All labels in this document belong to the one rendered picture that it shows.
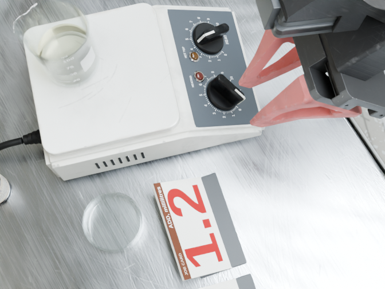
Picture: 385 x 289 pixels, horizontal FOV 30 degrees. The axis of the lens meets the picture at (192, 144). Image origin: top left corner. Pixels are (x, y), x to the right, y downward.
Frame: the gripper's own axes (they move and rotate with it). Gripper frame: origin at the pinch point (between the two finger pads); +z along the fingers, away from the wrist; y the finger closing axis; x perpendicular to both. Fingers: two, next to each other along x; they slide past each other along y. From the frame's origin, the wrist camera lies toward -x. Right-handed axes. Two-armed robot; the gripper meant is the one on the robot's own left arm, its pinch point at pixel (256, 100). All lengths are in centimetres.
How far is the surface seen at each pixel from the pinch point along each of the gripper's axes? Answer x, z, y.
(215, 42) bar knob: 4.9, 6.0, -10.2
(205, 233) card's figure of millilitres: 5.4, 13.2, 6.0
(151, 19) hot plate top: -1.8, 7.2, -11.5
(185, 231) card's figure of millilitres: 3.2, 13.5, 5.8
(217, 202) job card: 7.3, 12.4, 3.2
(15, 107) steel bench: -5.3, 24.1, -10.6
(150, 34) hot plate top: -1.9, 7.6, -10.1
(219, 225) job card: 7.3, 12.9, 5.3
